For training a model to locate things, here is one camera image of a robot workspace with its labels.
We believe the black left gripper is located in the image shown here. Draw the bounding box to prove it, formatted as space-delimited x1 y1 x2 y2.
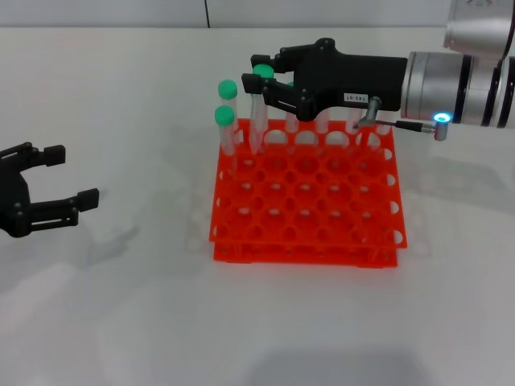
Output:
0 142 101 240

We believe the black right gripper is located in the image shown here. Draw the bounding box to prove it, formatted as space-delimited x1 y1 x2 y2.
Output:
241 38 410 121

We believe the clear green-capped test tube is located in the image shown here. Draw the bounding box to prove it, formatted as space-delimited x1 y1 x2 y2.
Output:
247 63 277 155
345 108 365 152
373 123 393 152
284 81 301 156
217 79 245 146
315 107 333 156
213 105 240 178

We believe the orange test tube rack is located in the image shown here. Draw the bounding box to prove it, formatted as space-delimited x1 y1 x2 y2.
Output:
208 117 410 268

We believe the dark right arm cable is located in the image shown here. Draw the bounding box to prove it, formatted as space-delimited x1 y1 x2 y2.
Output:
352 95 452 142

